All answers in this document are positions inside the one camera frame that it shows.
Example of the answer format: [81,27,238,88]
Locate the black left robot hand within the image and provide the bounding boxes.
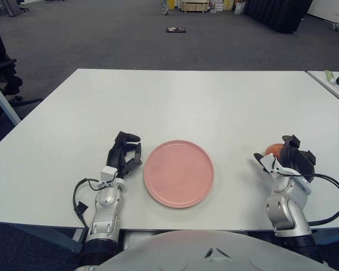
[106,131,144,178]

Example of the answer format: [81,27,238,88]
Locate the grey robot torso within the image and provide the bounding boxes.
[98,230,328,271]

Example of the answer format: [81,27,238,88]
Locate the stacked white boxes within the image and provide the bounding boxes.
[208,0,234,14]

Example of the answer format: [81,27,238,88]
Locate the blue-grey table frame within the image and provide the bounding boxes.
[0,221,339,253]

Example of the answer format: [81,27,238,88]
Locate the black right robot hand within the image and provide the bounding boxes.
[253,134,317,178]

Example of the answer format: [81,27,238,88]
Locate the black curtain partition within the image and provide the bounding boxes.
[244,0,313,34]

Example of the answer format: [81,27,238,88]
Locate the white side table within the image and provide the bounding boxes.
[307,70,339,110]

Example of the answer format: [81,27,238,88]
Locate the light blue table leg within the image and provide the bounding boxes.
[0,75,22,126]

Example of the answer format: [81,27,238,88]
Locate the red-orange apple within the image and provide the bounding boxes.
[264,143,286,159]

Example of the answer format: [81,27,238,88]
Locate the black office chair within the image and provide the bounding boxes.
[0,15,43,130]

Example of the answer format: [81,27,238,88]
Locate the wooden pallet crate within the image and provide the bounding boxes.
[181,1,209,12]

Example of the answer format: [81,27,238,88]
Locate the pink round plate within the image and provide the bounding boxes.
[143,139,215,209]

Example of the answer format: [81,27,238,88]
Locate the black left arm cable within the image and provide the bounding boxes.
[72,177,102,229]

